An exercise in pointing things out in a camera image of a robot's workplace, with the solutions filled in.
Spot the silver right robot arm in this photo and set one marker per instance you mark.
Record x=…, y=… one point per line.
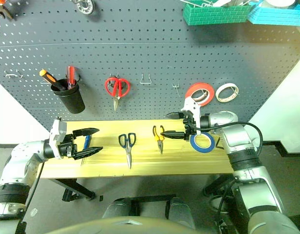
x=249, y=185

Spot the green brick pattern box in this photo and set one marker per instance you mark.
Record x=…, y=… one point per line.
x=213, y=15

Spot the cyan brick pattern box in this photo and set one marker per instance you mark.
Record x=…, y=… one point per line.
x=279, y=17

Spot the blue tape roll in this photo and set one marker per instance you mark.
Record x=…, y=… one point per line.
x=201, y=149

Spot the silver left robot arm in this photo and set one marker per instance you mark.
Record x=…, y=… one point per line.
x=18, y=161

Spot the metal bearing wheel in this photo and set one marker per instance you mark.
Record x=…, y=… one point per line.
x=84, y=6

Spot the black metal floor frame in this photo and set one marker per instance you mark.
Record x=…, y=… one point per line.
x=152, y=198

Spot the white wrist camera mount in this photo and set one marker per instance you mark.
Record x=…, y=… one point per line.
x=190, y=104
x=55, y=131

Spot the dark grey rounded shape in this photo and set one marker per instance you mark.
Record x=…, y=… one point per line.
x=116, y=208
x=181, y=212

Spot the small black floor block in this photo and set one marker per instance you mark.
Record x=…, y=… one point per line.
x=101, y=198

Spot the black plastic cup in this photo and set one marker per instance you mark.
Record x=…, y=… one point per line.
x=72, y=100

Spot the grey pegboard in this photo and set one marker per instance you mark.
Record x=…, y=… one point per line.
x=150, y=53

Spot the olive grey curved body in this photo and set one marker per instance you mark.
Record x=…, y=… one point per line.
x=120, y=228

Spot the black metal table leg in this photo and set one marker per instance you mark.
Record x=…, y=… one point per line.
x=218, y=182
x=74, y=187

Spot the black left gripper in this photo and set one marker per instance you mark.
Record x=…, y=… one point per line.
x=67, y=150

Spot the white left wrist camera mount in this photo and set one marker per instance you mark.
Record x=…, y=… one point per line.
x=55, y=131

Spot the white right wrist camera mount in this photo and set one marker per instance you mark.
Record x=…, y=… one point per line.
x=190, y=104

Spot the metal pegboard hook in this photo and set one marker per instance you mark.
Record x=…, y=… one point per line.
x=145, y=83
x=175, y=89
x=12, y=75
x=114, y=75

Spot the white tape roll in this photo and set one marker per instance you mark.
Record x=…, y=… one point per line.
x=219, y=97

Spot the red tape roll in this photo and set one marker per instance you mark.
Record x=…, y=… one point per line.
x=208, y=89

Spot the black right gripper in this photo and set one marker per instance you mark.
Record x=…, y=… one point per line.
x=190, y=124

